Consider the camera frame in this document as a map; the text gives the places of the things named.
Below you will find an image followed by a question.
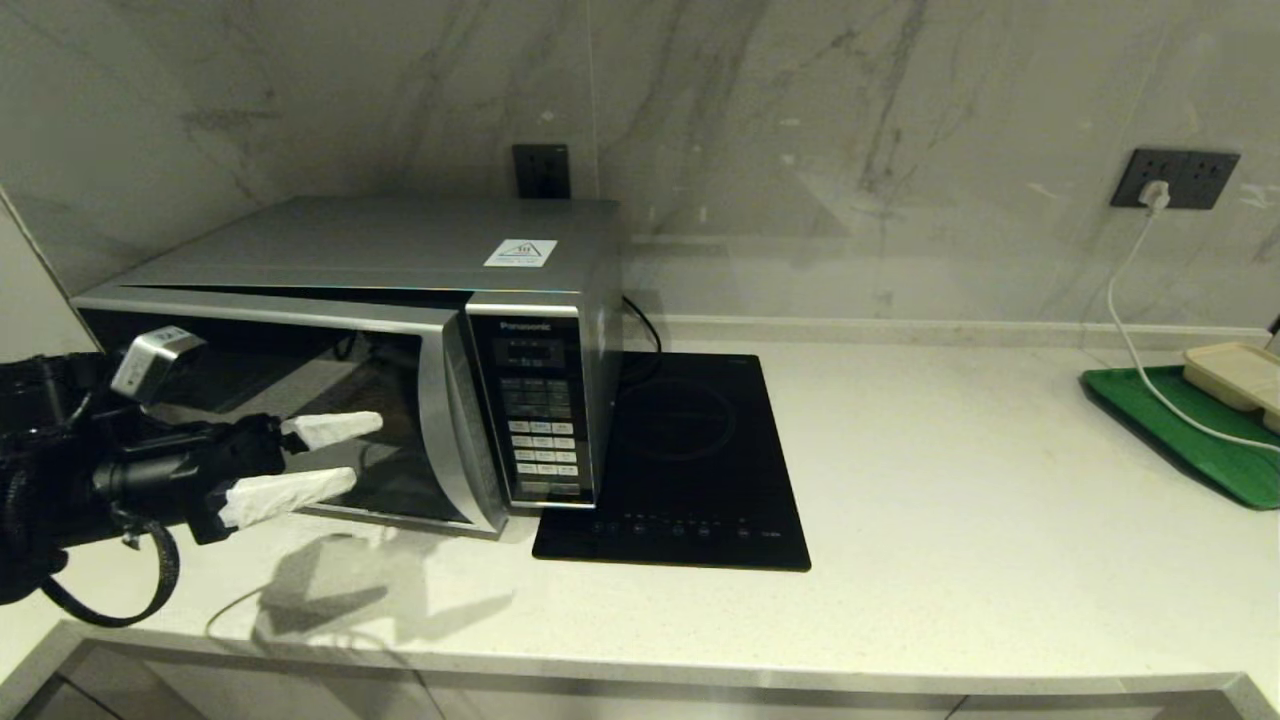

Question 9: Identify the black glass microwave door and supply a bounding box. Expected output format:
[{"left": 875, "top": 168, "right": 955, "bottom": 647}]
[{"left": 72, "top": 288, "right": 511, "bottom": 541}]

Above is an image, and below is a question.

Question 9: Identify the silver Panasonic microwave oven body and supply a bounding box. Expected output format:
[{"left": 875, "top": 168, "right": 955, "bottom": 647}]
[{"left": 70, "top": 197, "right": 627, "bottom": 543}]

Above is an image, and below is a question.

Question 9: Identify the black induction cooktop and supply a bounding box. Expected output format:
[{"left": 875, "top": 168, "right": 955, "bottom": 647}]
[{"left": 532, "top": 352, "right": 813, "bottom": 573}]

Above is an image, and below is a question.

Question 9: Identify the grey cabinet under counter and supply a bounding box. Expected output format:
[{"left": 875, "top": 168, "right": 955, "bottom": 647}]
[{"left": 15, "top": 640, "right": 1251, "bottom": 720}]

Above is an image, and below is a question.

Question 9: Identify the green plastic tray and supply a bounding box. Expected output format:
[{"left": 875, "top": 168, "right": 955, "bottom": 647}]
[{"left": 1080, "top": 365, "right": 1280, "bottom": 511}]

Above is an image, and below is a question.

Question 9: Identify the beige lunch box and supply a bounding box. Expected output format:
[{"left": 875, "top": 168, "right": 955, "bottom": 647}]
[{"left": 1183, "top": 342, "right": 1280, "bottom": 434}]

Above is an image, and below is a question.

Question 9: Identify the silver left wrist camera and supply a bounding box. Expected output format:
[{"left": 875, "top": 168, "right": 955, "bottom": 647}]
[{"left": 110, "top": 327, "right": 207, "bottom": 402}]

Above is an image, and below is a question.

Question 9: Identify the small dark wall socket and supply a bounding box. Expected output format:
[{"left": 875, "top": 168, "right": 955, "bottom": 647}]
[{"left": 512, "top": 144, "right": 571, "bottom": 199}]

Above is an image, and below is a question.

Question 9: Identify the white power cable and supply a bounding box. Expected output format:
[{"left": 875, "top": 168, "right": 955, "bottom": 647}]
[{"left": 1107, "top": 208, "right": 1280, "bottom": 453}]

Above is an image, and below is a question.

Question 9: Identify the wide dark wall socket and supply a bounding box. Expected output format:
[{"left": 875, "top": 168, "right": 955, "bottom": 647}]
[{"left": 1110, "top": 148, "right": 1241, "bottom": 211}]

